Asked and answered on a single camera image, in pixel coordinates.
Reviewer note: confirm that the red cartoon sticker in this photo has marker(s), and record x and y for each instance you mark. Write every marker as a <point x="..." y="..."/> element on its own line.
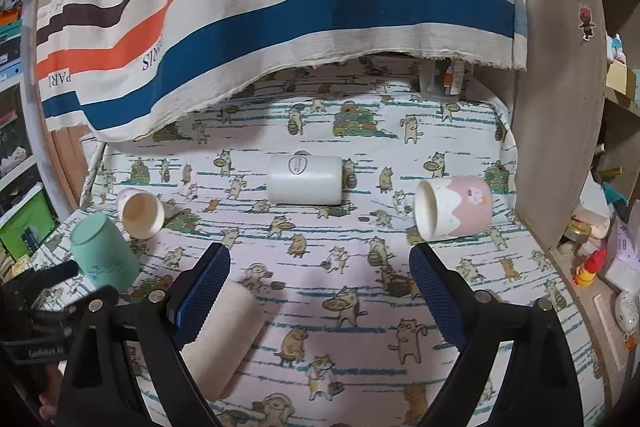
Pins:
<point x="586" y="24"/>

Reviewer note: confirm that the purple tissue pack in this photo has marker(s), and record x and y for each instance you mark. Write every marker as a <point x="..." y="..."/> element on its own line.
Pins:
<point x="621" y="266"/>

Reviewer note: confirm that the pink white flower cup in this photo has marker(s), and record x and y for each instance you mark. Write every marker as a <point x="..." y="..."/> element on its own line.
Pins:
<point x="448" y="208"/>

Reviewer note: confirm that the beige speckled cup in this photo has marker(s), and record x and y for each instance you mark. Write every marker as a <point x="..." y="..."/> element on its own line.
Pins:
<point x="226" y="336"/>

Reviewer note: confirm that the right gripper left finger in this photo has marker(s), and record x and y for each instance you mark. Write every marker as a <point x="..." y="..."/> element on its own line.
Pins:
<point x="99" y="386"/>

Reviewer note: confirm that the red yellow chicken toy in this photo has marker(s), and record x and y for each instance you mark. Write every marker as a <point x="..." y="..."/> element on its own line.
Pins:
<point x="587" y="271"/>

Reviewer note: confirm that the mint green mug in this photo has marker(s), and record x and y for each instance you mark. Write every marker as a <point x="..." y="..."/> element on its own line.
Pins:
<point x="102" y="253"/>

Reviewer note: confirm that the white storage shelf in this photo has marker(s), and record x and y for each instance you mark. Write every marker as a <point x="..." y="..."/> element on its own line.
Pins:
<point x="27" y="218"/>

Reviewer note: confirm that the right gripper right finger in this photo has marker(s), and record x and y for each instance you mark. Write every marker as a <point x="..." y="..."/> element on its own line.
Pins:
<point x="540" y="386"/>

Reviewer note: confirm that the white cylindrical mug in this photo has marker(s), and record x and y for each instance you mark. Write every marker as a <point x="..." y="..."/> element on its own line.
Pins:
<point x="304" y="179"/>

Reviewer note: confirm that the white spotted egg toy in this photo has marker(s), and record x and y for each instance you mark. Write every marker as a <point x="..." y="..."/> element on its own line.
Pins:
<point x="626" y="312"/>

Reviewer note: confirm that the small pink white cup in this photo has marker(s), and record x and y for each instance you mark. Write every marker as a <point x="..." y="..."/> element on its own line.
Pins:
<point x="143" y="214"/>

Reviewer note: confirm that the wooden shelf side panel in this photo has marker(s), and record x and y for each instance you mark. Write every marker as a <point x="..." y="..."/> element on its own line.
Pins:
<point x="558" y="108"/>

